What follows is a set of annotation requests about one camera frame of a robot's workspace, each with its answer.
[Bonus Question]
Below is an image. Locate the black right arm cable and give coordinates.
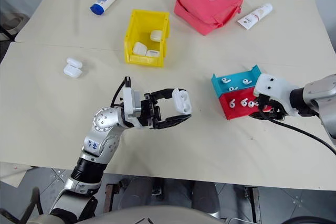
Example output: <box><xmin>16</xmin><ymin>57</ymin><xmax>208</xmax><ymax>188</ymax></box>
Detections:
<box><xmin>258</xmin><ymin>94</ymin><xmax>336</xmax><ymax>156</ymax></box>

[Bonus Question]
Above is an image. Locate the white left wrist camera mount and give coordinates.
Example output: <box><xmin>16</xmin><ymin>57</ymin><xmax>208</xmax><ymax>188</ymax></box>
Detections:
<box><xmin>121</xmin><ymin>76</ymin><xmax>144</xmax><ymax>130</ymax></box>

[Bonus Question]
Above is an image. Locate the pink fabric pouch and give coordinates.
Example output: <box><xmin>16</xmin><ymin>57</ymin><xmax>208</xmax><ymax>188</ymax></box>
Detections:
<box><xmin>174</xmin><ymin>0</ymin><xmax>244</xmax><ymax>36</ymax></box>

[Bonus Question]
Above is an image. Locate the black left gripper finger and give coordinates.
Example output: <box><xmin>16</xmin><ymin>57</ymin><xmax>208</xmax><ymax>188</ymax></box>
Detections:
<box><xmin>154</xmin><ymin>113</ymin><xmax>193</xmax><ymax>130</ymax></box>
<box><xmin>151</xmin><ymin>87</ymin><xmax>185</xmax><ymax>103</ymax></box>

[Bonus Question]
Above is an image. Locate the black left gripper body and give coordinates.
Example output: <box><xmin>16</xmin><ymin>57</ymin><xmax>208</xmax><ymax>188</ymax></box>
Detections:
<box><xmin>140</xmin><ymin>92</ymin><xmax>161</xmax><ymax>130</ymax></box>

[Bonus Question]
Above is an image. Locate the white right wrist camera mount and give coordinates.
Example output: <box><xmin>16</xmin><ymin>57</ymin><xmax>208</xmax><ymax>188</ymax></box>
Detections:
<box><xmin>253</xmin><ymin>73</ymin><xmax>301</xmax><ymax>116</ymax></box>

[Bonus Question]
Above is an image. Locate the black looping cable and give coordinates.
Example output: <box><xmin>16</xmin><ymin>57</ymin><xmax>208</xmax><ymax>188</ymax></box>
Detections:
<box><xmin>0</xmin><ymin>186</ymin><xmax>44</xmax><ymax>223</ymax></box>

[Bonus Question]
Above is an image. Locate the teal plastic tray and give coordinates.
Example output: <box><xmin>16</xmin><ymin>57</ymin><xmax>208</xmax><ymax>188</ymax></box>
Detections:
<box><xmin>211</xmin><ymin>64</ymin><xmax>262</xmax><ymax>98</ymax></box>

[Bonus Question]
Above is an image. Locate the dark rounded robot leg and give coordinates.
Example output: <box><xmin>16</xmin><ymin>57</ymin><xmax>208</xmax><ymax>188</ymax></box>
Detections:
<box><xmin>191</xmin><ymin>181</ymin><xmax>219</xmax><ymax>210</ymax></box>

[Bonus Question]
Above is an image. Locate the red plastic tray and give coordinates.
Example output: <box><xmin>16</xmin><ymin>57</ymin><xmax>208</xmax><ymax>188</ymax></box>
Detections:
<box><xmin>218</xmin><ymin>87</ymin><xmax>274</xmax><ymax>122</ymax></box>

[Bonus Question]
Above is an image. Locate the white cosmetic tube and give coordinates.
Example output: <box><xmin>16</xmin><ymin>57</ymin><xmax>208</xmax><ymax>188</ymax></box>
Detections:
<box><xmin>237</xmin><ymin>3</ymin><xmax>274</xmax><ymax>31</ymax></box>

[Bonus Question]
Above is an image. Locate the yellow plastic bin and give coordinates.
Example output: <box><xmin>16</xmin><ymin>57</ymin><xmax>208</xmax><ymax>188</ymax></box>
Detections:
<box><xmin>123</xmin><ymin>8</ymin><xmax>171</xmax><ymax>68</ymax></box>

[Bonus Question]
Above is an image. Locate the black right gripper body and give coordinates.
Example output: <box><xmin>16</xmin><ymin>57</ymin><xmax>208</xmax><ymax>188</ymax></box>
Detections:
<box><xmin>258</xmin><ymin>103</ymin><xmax>287</xmax><ymax>121</ymax></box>

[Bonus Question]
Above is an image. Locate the white bottle with blue cap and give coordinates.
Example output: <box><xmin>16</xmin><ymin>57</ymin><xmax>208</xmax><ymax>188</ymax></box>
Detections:
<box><xmin>90</xmin><ymin>0</ymin><xmax>120</xmax><ymax>15</ymax></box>

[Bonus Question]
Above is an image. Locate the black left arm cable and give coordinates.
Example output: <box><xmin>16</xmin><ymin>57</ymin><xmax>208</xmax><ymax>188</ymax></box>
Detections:
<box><xmin>110</xmin><ymin>79</ymin><xmax>127</xmax><ymax>109</ymax></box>

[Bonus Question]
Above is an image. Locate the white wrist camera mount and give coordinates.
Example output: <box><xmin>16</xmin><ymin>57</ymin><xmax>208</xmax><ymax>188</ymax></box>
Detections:
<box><xmin>253</xmin><ymin>73</ymin><xmax>301</xmax><ymax>116</ymax></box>
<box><xmin>121</xmin><ymin>76</ymin><xmax>144</xmax><ymax>130</ymax></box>

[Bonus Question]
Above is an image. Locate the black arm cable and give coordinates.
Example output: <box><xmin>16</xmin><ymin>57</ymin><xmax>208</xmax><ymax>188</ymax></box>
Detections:
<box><xmin>258</xmin><ymin>94</ymin><xmax>336</xmax><ymax>156</ymax></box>
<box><xmin>110</xmin><ymin>79</ymin><xmax>127</xmax><ymax>109</ymax></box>

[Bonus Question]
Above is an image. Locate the rusty metal table leg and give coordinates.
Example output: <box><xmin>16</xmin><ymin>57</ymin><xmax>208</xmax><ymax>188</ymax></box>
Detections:
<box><xmin>103</xmin><ymin>183</ymin><xmax>117</xmax><ymax>213</ymax></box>
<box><xmin>244</xmin><ymin>186</ymin><xmax>263</xmax><ymax>223</ymax></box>

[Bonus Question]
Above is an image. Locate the grey robot torso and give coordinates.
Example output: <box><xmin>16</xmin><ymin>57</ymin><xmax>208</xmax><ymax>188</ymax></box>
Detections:
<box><xmin>26</xmin><ymin>205</ymin><xmax>226</xmax><ymax>224</ymax></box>

